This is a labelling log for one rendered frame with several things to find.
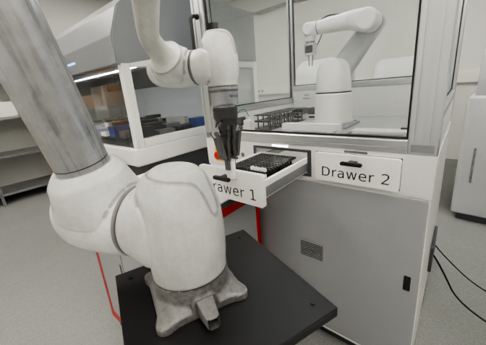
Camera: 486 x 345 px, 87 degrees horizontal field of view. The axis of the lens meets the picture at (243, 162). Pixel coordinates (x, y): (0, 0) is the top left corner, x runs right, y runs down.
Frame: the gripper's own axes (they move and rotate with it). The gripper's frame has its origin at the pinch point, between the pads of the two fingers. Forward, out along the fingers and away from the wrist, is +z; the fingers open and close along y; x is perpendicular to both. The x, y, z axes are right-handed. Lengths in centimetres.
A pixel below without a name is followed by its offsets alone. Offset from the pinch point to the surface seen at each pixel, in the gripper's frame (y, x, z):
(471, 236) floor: 174, -72, 94
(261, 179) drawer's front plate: 1.2, -11.2, 1.9
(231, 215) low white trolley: 12.6, 14.3, 26.2
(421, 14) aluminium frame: 35, -44, -40
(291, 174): 21.7, -9.7, 7.1
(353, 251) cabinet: 35, -29, 41
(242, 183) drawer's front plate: 1.2, -3.5, 4.7
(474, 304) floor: 99, -73, 94
